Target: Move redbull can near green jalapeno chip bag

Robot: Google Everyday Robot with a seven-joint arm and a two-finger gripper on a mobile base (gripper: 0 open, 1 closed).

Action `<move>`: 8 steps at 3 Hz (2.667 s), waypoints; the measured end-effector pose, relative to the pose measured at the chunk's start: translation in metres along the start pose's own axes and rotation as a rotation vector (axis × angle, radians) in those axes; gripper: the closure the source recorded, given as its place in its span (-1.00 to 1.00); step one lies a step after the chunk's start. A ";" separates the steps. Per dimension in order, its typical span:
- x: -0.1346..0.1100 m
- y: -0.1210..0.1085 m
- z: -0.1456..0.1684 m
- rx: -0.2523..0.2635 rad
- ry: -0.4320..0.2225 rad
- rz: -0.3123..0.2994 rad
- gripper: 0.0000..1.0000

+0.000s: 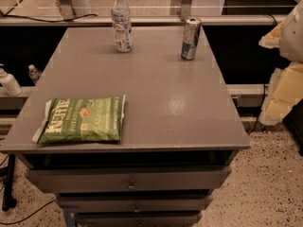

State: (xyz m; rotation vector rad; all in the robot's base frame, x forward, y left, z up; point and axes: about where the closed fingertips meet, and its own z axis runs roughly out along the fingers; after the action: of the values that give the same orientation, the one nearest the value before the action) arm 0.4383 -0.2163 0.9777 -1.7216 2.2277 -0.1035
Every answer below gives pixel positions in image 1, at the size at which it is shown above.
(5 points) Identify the black cable on rail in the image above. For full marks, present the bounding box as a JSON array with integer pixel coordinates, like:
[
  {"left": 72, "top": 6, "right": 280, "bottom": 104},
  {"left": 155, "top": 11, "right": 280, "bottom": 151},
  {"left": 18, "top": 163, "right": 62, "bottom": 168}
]
[{"left": 0, "top": 9, "right": 98, "bottom": 23}]

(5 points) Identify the black floor cable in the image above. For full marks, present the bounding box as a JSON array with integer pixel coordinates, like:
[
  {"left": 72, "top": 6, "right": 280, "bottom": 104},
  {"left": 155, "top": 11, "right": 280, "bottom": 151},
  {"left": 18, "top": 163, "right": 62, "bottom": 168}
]
[{"left": 0, "top": 199, "right": 57, "bottom": 226}]

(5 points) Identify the middle grey drawer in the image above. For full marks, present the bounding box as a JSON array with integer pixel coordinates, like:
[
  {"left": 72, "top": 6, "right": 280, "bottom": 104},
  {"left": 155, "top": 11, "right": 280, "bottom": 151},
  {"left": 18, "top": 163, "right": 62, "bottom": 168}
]
[{"left": 58, "top": 194, "right": 212, "bottom": 213}]

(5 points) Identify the black stand leg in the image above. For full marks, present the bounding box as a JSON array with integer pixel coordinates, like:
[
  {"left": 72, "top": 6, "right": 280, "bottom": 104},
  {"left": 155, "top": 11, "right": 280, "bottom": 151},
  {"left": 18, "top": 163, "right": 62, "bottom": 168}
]
[{"left": 0, "top": 154, "right": 17, "bottom": 212}]

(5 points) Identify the clear plastic water bottle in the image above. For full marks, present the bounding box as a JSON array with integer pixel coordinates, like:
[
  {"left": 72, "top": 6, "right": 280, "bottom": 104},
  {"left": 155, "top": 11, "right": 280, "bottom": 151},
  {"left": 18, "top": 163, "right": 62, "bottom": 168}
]
[{"left": 111, "top": 0, "right": 133, "bottom": 52}]

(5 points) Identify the white bottle on shelf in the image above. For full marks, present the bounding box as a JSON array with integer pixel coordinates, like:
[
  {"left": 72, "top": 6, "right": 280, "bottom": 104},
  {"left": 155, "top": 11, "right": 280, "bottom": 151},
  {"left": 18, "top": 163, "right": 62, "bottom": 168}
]
[{"left": 0, "top": 63, "right": 23, "bottom": 96}]

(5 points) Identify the green jalapeno chip bag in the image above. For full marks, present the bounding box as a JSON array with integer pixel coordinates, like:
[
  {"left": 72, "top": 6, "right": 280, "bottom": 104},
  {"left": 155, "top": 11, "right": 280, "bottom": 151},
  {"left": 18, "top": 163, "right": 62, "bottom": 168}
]
[{"left": 32, "top": 95, "right": 126, "bottom": 144}]

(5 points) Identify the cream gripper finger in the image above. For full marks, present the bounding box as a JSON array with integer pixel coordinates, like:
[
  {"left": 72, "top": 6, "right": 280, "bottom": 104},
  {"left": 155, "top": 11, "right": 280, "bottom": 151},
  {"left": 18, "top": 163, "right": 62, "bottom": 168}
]
[
  {"left": 258, "top": 23, "right": 283, "bottom": 49},
  {"left": 259, "top": 62, "right": 303, "bottom": 126}
]

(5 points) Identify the silver blue redbull can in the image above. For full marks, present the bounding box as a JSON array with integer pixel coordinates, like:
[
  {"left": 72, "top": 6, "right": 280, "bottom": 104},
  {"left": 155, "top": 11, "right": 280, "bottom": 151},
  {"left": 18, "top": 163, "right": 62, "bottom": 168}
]
[{"left": 181, "top": 17, "right": 201, "bottom": 61}]

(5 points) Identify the grey drawer cabinet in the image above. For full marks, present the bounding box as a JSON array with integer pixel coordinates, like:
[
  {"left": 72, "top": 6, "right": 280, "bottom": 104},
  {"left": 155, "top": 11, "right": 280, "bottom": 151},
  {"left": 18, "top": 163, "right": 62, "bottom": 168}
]
[{"left": 0, "top": 26, "right": 252, "bottom": 227}]

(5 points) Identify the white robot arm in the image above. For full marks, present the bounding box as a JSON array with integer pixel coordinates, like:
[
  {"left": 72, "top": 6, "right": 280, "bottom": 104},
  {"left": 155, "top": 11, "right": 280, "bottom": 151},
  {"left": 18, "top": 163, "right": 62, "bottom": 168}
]
[{"left": 258, "top": 1, "right": 303, "bottom": 126}]

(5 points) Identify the bottom grey drawer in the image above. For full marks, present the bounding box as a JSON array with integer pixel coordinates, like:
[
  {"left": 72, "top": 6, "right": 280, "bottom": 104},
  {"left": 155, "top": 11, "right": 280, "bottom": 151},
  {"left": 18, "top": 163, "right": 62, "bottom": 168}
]
[{"left": 76, "top": 211, "right": 201, "bottom": 227}]

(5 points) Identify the top grey drawer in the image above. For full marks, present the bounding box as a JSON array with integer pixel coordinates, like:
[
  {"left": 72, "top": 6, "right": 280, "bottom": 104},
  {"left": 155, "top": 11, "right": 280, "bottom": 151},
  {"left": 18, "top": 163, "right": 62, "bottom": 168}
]
[{"left": 27, "top": 166, "right": 231, "bottom": 193}]

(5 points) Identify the grey drawer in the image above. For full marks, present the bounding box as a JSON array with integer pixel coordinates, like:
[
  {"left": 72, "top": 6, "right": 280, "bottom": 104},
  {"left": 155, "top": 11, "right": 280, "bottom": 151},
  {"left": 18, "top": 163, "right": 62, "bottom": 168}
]
[
  {"left": 58, "top": 194, "right": 212, "bottom": 213},
  {"left": 76, "top": 211, "right": 201, "bottom": 227},
  {"left": 27, "top": 166, "right": 231, "bottom": 193}
]

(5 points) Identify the black hanging cable right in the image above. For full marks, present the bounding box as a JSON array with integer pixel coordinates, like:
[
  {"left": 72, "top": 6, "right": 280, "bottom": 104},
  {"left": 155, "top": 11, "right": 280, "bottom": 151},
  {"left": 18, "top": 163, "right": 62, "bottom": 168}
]
[{"left": 245, "top": 14, "right": 278, "bottom": 135}]

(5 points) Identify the small clear bottle on shelf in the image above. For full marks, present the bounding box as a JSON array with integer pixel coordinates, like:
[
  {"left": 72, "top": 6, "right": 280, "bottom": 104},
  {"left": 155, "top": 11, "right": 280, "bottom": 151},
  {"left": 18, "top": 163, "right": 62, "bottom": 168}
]
[{"left": 28, "top": 64, "right": 42, "bottom": 84}]

